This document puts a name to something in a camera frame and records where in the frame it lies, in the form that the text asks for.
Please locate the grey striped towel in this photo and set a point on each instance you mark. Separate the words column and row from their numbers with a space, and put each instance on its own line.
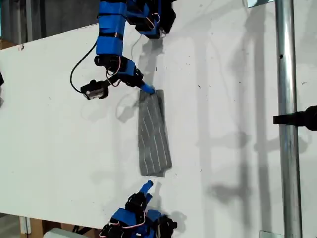
column 153, row 136

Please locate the white box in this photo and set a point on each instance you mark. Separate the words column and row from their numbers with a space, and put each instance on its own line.
column 62, row 233

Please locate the brown cardboard box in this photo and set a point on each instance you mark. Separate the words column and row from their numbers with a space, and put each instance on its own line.
column 37, row 226

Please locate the white table leg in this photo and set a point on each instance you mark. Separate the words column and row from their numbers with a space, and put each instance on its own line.
column 25, row 225

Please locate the small black object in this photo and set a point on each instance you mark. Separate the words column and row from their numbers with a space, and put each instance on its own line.
column 1, row 78

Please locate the short black camera stalk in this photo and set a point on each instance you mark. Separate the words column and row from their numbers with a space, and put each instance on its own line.
column 114, row 79

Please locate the black camera box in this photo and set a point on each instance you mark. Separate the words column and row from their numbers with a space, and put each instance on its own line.
column 95, row 89
column 169, row 224

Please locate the steel post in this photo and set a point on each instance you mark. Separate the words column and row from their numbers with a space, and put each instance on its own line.
column 284, row 62

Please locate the black post clamp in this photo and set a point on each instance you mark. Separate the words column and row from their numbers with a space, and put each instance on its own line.
column 292, row 119

